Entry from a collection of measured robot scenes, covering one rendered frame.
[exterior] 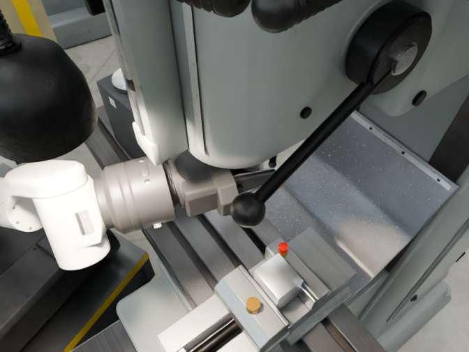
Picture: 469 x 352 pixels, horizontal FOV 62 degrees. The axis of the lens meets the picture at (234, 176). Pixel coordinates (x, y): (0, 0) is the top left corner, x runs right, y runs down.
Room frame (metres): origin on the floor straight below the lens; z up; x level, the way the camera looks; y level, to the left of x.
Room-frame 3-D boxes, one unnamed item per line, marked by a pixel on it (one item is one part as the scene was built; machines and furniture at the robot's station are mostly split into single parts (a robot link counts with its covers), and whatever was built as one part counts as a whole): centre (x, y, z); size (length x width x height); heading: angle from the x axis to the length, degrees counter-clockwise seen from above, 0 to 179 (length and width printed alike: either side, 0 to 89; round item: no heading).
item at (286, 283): (0.26, -0.07, 1.02); 0.06 x 0.05 x 0.06; 37
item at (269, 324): (0.23, -0.03, 1.00); 0.12 x 0.06 x 0.04; 37
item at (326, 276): (0.24, -0.05, 0.97); 0.35 x 0.15 x 0.11; 127
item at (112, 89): (0.65, 0.19, 1.01); 0.22 x 0.12 x 0.20; 44
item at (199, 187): (0.31, 0.07, 1.23); 0.13 x 0.12 x 0.10; 20
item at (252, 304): (0.22, -0.03, 1.03); 0.02 x 0.02 x 0.02
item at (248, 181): (0.31, -0.03, 1.23); 0.06 x 0.02 x 0.03; 110
